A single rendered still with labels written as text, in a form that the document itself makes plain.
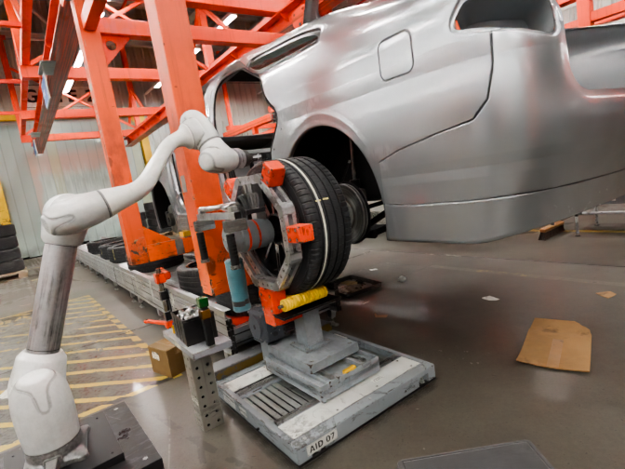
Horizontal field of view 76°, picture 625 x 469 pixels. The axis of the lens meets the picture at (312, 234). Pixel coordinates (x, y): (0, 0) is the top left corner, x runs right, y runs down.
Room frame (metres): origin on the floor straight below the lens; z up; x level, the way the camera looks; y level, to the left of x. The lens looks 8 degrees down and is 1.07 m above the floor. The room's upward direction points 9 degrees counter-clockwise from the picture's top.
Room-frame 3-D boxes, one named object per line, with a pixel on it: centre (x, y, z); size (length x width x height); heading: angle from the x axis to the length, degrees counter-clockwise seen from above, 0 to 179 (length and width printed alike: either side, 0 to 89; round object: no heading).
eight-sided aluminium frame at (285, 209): (1.90, 0.24, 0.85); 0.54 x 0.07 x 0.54; 35
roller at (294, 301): (1.86, 0.09, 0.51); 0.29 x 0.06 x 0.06; 125
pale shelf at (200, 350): (1.76, 0.60, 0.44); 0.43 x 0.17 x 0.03; 35
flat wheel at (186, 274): (3.40, 0.85, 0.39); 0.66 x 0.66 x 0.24
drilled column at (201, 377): (1.79, 0.62, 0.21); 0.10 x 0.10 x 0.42; 35
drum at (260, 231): (1.86, 0.29, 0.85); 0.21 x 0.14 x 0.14; 125
